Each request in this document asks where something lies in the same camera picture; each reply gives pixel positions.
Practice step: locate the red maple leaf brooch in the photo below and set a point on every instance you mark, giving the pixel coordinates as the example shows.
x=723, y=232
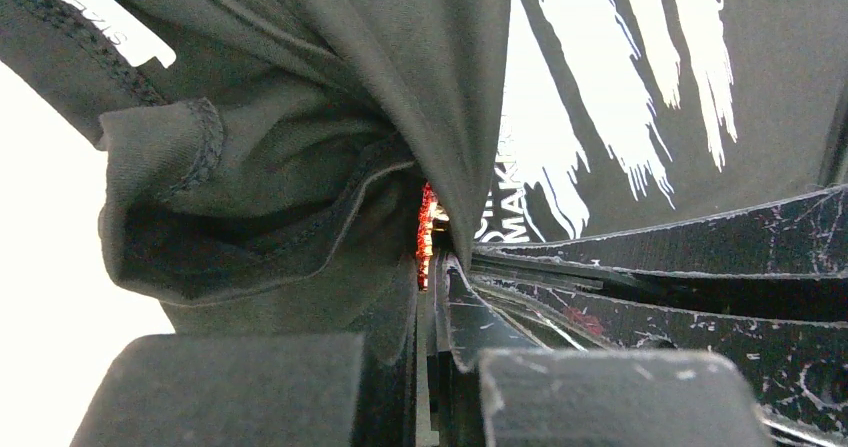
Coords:
x=430, y=212

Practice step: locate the black printed t-shirt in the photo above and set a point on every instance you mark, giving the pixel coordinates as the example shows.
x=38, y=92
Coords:
x=266, y=157

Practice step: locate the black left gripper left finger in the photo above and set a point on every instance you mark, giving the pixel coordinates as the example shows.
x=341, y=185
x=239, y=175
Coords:
x=351, y=388

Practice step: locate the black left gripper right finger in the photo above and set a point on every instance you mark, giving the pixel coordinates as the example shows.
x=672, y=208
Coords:
x=495, y=385

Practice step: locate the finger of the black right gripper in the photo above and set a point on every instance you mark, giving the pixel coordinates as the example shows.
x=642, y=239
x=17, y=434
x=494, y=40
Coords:
x=803, y=237
x=798, y=370

